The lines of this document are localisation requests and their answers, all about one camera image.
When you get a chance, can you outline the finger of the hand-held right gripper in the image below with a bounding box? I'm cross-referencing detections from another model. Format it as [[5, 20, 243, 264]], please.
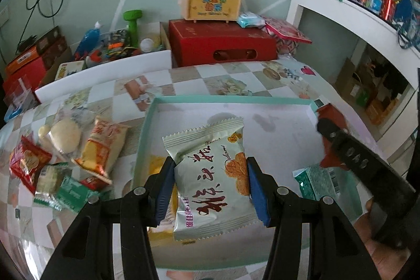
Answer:
[[316, 118, 417, 202]]

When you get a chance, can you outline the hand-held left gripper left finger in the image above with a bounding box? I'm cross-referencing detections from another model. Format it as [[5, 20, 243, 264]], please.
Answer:
[[41, 156, 178, 280]]

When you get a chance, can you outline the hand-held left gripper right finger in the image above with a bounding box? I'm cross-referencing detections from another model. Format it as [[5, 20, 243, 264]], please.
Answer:
[[245, 156, 383, 280]]

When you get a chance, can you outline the dark red snack packet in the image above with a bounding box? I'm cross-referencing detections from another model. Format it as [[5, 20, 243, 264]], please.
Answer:
[[316, 103, 353, 171]]

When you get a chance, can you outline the pale green snack packet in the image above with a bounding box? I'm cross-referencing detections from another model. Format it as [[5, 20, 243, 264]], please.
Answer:
[[162, 117, 257, 242]]

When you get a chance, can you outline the teal foil snack packet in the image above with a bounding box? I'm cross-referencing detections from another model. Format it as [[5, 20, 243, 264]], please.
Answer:
[[293, 166, 342, 202]]

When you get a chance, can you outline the teal cardboard tray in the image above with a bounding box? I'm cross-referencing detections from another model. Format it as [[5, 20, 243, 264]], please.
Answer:
[[131, 96, 363, 269]]

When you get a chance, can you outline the person's right hand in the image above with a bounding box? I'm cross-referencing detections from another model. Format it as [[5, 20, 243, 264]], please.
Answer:
[[354, 198, 414, 280]]

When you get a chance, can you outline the small red snack packet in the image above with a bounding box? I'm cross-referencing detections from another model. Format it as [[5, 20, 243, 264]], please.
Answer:
[[80, 176, 112, 191]]

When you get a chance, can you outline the cardboard carton under shelf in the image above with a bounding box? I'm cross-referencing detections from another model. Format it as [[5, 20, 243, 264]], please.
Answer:
[[335, 57, 368, 107]]

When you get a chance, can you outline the orange yellow snack packet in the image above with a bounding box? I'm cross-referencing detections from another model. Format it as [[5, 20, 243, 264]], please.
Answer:
[[71, 116, 129, 177]]

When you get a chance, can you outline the clear packet of round cakes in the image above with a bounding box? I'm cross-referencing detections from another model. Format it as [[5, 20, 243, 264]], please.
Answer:
[[38, 103, 91, 159]]

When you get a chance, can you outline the clear packet with pale cake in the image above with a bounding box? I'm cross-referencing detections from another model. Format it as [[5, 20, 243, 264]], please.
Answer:
[[34, 162, 69, 202]]

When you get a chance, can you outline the floral printed tablecloth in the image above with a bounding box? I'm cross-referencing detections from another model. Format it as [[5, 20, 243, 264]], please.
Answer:
[[0, 59, 388, 280]]

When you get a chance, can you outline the pink printed packet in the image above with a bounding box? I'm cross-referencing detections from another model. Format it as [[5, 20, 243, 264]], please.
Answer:
[[262, 17, 312, 45]]

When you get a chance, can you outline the red printed snack packet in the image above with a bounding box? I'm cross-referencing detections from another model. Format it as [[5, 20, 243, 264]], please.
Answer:
[[9, 136, 53, 195]]

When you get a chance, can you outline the clear plastic bottle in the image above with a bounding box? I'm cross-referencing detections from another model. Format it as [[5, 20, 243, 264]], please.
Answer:
[[139, 37, 156, 54]]

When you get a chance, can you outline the cream card box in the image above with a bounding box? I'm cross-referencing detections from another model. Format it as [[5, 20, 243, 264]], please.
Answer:
[[54, 61, 86, 80]]

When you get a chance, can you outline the pile of colourful toys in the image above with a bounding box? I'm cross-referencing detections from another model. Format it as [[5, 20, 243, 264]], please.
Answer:
[[98, 29, 141, 59]]

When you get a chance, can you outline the white shelf unit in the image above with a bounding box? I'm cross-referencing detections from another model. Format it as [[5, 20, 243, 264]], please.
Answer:
[[285, 0, 420, 166]]

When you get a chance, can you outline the brown cardboard box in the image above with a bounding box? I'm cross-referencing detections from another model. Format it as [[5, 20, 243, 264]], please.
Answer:
[[39, 22, 173, 87]]

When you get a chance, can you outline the red box with slot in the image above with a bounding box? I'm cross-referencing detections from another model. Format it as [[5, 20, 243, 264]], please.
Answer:
[[169, 19, 278, 67]]

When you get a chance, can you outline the blue bead bottle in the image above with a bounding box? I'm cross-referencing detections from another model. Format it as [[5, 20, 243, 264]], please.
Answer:
[[74, 21, 102, 61]]

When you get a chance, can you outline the blue wet wipes pack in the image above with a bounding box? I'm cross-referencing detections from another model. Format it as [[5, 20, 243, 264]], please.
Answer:
[[237, 13, 266, 29]]

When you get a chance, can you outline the green dumbbell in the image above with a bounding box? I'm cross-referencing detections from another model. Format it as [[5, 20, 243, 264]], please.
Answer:
[[123, 10, 142, 49]]

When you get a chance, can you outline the clear plastic box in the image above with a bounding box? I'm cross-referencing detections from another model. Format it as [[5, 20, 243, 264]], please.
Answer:
[[5, 78, 36, 110]]

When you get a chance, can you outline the red gift box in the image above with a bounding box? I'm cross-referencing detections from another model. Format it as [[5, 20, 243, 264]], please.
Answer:
[[2, 47, 73, 103]]

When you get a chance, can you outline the orange carton box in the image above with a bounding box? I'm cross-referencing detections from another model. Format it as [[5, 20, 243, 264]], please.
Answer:
[[5, 26, 68, 75]]

